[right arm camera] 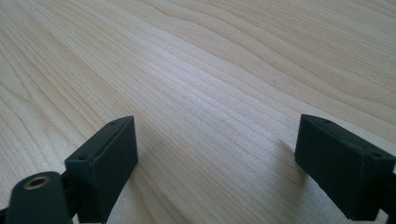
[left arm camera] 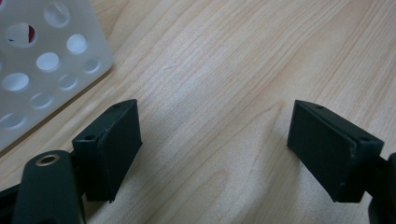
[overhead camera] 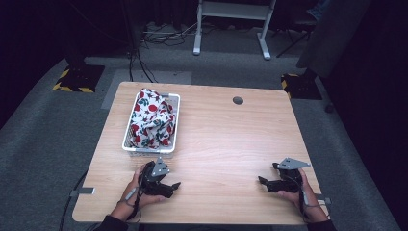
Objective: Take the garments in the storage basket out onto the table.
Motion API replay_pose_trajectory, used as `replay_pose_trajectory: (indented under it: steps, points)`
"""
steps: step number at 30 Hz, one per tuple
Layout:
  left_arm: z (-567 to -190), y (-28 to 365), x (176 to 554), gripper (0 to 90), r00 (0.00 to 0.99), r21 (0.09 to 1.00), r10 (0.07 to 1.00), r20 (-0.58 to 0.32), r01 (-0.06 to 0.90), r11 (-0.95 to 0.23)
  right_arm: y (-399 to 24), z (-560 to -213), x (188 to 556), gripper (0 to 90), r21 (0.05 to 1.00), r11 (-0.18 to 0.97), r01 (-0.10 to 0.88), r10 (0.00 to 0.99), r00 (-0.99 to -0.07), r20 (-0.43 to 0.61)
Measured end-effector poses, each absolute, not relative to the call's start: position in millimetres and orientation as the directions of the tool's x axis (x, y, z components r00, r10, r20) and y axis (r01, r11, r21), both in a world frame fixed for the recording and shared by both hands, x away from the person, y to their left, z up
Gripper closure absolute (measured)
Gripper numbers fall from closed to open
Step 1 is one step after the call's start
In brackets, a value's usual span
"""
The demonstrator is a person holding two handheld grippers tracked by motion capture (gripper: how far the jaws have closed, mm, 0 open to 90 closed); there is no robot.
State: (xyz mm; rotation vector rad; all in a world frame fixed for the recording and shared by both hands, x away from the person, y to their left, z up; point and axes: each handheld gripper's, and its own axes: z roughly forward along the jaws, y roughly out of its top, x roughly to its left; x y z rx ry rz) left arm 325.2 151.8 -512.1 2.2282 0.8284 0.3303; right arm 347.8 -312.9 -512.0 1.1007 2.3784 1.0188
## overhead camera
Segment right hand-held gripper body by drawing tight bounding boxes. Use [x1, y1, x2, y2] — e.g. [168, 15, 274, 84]
[277, 157, 312, 193]

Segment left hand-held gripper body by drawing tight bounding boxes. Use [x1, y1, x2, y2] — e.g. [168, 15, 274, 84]
[138, 157, 171, 196]

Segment white red floral shirt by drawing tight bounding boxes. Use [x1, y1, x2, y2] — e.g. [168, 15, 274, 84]
[129, 88, 177, 150]

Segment white plastic basket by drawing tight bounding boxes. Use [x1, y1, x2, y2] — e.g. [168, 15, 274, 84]
[121, 91, 181, 158]

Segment person's left hand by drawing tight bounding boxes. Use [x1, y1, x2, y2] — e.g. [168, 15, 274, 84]
[123, 165, 166, 211]

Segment person's right hand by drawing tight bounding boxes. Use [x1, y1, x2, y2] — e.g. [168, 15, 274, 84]
[277, 168, 321, 216]

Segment black yellow striped stand base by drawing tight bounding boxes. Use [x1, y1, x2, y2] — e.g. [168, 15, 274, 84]
[280, 72, 323, 100]
[52, 64, 106, 94]

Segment black tripod legs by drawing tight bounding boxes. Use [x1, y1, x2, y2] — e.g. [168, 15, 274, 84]
[272, 18, 317, 59]

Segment grey hanging panel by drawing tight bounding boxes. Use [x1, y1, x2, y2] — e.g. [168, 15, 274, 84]
[295, 0, 373, 79]

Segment left hand-held gripper cable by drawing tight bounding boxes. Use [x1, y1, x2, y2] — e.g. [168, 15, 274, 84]
[116, 177, 142, 222]

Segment hand-held gripper cable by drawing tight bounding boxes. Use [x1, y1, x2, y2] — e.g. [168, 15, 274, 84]
[116, 177, 142, 222]
[298, 179, 325, 223]

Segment right hand-held gripper cable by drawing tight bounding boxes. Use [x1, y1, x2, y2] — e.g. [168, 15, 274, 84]
[298, 179, 325, 223]

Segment grey metal table bracket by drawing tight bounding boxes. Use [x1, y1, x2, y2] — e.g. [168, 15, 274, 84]
[69, 187, 96, 197]
[314, 192, 332, 206]

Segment long black floor cable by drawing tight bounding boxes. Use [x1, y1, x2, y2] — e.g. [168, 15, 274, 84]
[58, 171, 89, 231]

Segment black floor cable pair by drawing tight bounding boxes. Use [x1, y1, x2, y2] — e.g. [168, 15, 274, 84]
[128, 47, 159, 84]

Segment bundle of floor cables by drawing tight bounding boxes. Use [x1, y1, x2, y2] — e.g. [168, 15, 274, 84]
[140, 20, 222, 49]

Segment white desk frame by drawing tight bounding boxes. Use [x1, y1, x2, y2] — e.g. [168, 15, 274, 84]
[192, 0, 277, 61]

